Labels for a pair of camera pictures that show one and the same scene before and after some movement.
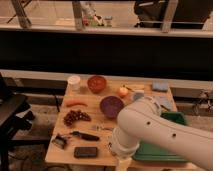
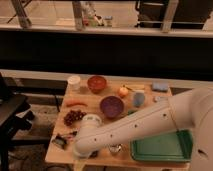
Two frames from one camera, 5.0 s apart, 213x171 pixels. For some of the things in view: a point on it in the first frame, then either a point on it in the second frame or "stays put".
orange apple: x=123 y=91 stays put
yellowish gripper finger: x=123 y=164 to x=79 y=164
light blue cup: x=139 y=95 stays put
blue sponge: x=160 y=86 stays put
